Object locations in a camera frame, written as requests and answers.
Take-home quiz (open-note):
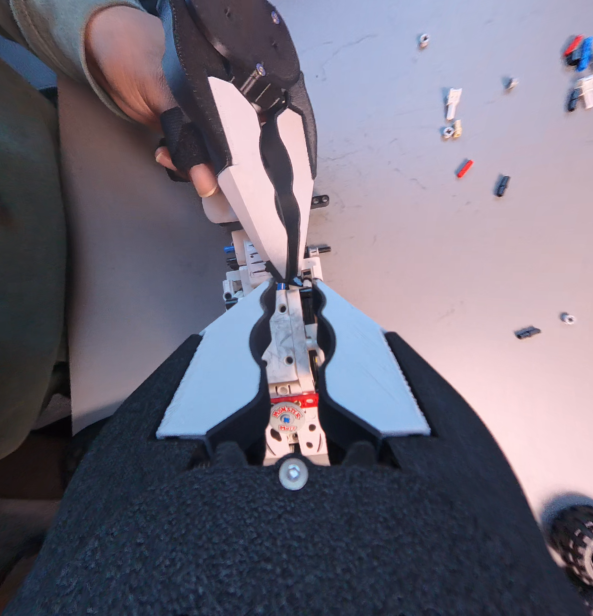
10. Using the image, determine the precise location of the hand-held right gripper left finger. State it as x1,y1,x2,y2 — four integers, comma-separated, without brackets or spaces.
156,279,273,441

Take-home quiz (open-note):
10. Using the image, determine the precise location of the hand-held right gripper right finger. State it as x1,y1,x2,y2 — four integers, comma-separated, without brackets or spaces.
312,280,432,440

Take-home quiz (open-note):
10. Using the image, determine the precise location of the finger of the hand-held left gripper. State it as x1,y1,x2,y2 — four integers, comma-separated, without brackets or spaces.
274,106,317,284
209,77,292,282

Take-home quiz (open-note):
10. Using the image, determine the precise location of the white lego truck model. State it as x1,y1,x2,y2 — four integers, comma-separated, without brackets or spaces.
222,192,333,467

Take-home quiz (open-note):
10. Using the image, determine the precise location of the black lego tire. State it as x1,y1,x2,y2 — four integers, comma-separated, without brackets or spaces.
549,504,593,602

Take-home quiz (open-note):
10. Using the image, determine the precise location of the person's left hand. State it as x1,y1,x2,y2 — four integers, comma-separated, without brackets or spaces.
83,6,220,199

